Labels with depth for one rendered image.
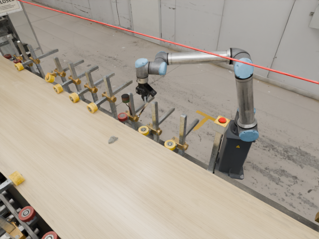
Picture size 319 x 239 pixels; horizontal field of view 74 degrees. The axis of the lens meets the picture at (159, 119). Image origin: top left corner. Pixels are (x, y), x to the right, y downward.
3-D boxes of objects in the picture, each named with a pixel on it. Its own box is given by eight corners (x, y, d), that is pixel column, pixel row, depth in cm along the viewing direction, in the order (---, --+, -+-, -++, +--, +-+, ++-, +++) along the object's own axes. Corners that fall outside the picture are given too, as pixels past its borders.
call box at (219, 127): (217, 124, 133) (219, 114, 128) (228, 129, 130) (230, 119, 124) (212, 131, 129) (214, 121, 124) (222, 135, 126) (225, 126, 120)
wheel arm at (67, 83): (97, 67, 233) (96, 64, 231) (98, 68, 232) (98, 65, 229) (57, 89, 205) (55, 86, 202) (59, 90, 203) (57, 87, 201)
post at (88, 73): (99, 110, 222) (87, 69, 189) (101, 111, 220) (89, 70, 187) (97, 112, 220) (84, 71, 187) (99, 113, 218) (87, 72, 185)
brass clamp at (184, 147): (174, 139, 171) (174, 135, 167) (188, 147, 165) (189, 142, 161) (169, 144, 167) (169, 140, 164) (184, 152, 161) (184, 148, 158)
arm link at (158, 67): (167, 58, 152) (150, 57, 154) (165, 66, 144) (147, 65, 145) (167, 69, 159) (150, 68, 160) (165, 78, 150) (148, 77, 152)
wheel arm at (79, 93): (112, 74, 222) (112, 70, 219) (115, 75, 220) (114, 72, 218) (72, 98, 193) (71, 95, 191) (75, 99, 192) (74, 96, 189)
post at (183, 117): (180, 155, 176) (182, 112, 143) (183, 157, 175) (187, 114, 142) (178, 158, 174) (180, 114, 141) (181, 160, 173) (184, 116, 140)
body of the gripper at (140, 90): (142, 89, 173) (141, 76, 165) (150, 93, 169) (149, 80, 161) (136, 94, 169) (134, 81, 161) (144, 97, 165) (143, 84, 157)
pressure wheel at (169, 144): (163, 150, 163) (163, 140, 155) (173, 148, 164) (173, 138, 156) (165, 158, 158) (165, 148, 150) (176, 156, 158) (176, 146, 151)
